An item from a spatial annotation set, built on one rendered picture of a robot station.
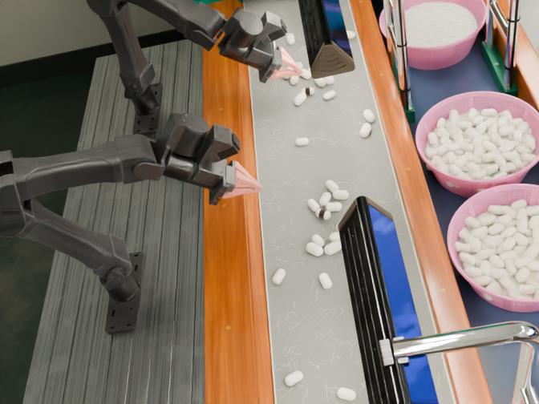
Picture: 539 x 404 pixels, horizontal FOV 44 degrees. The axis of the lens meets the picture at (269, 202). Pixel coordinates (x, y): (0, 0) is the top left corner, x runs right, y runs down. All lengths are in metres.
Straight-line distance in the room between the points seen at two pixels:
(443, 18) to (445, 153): 0.46
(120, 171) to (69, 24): 2.11
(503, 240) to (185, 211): 0.72
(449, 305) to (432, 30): 0.82
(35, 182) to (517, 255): 0.89
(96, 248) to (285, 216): 0.39
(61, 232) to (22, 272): 1.36
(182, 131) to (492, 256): 0.62
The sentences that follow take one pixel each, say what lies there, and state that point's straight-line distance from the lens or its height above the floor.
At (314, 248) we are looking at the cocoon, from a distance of 1.32.
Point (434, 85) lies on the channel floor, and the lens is 1.73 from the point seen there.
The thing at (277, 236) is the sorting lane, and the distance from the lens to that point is 1.38.
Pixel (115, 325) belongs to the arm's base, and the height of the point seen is 0.68.
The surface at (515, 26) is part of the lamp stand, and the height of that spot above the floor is 0.89.
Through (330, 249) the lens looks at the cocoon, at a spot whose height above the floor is 0.76.
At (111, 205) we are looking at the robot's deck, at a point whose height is 0.67.
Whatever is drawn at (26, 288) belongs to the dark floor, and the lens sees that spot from 2.59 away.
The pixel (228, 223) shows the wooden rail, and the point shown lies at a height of 0.77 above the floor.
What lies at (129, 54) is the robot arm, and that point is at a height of 0.89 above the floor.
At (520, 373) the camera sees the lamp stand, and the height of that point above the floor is 1.01.
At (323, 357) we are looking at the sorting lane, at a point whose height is 0.74.
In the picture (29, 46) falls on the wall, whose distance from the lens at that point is 3.39.
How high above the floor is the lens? 1.82
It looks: 49 degrees down
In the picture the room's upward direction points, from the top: 19 degrees counter-clockwise
